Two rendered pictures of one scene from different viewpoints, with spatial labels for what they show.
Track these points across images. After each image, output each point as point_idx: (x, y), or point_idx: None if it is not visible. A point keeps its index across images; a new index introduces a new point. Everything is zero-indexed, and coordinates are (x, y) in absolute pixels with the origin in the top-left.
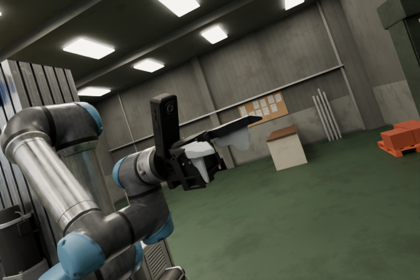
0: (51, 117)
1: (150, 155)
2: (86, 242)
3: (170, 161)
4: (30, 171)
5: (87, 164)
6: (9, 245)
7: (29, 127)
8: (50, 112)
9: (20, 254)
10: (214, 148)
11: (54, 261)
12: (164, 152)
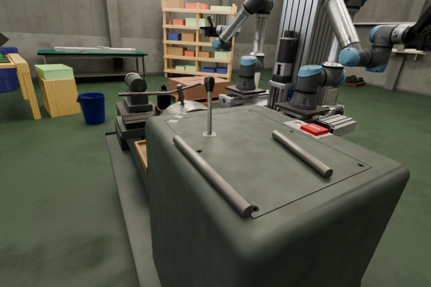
0: None
1: (407, 27)
2: (356, 53)
3: (417, 34)
4: (337, 15)
5: None
6: (285, 48)
7: None
8: None
9: (288, 54)
10: None
11: (295, 66)
12: (419, 28)
